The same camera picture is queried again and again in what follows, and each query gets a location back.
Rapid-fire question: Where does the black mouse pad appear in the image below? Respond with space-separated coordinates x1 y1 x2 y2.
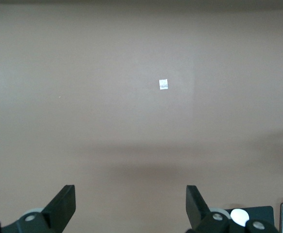
222 205 275 233

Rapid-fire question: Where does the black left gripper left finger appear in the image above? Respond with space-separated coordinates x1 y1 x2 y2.
12 184 77 233

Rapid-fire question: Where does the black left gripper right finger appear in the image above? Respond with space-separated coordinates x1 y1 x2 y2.
185 185 232 233

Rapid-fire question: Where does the white computer mouse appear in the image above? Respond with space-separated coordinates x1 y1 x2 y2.
230 208 250 228

